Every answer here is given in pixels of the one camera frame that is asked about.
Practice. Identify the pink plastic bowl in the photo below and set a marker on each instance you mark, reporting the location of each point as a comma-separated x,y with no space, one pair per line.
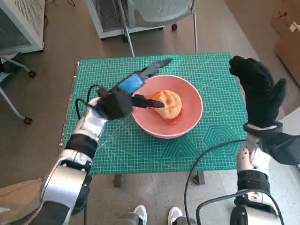
187,112

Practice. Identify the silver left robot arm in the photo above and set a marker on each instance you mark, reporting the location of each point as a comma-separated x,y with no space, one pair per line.
68,178

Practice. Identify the white shoe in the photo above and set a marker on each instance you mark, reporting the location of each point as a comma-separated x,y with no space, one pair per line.
175,214
140,214

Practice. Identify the white frame caster chair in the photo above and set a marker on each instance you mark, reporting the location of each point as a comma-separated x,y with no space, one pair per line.
27,120

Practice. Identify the green cutting mat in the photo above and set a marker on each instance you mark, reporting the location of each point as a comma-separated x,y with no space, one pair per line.
117,145

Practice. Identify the person's leg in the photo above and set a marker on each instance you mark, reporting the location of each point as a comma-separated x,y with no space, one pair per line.
18,194

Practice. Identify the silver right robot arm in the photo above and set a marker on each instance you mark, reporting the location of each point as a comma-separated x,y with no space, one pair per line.
246,159

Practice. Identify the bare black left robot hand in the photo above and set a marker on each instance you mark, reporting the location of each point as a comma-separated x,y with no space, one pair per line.
117,103

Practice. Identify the grey table leg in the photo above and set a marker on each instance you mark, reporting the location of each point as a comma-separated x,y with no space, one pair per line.
117,180
200,178

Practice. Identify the grey mesh chair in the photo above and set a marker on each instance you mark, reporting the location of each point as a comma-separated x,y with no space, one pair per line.
164,11

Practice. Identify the white side table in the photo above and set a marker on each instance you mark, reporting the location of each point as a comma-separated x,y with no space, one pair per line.
293,122

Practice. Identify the brown cardboard box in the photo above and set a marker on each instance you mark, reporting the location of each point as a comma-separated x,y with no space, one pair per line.
290,51

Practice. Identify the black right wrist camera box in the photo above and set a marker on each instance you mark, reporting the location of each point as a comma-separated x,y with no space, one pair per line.
283,147

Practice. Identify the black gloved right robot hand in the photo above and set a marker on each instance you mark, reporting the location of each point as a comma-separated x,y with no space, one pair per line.
260,98

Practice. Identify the round toy bread bun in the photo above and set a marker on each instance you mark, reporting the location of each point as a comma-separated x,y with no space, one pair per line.
168,100

